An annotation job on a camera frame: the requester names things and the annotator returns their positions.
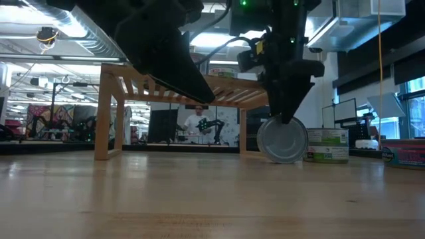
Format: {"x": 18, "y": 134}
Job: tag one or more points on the black monitor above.
{"x": 162, "y": 126}

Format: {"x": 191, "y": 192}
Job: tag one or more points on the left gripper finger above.
{"x": 179, "y": 73}

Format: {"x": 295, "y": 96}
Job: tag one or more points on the silver ceiling duct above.
{"x": 89, "y": 36}
{"x": 348, "y": 26}

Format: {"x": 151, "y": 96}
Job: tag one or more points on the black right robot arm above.
{"x": 252, "y": 16}

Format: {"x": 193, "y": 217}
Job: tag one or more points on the black background robot arm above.
{"x": 214, "y": 125}

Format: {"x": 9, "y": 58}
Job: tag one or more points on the person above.
{"x": 196, "y": 123}

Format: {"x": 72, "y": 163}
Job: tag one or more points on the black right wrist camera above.
{"x": 247, "y": 61}

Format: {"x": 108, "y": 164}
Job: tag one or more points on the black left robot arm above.
{"x": 99, "y": 10}

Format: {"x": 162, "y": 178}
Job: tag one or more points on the gold-top blue pink can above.
{"x": 405, "y": 154}

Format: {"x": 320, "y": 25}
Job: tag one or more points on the colourful patterned panel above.
{"x": 50, "y": 119}

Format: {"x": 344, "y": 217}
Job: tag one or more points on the wooden slatted shelf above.
{"x": 103, "y": 116}

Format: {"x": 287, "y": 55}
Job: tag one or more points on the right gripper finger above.
{"x": 287, "y": 99}

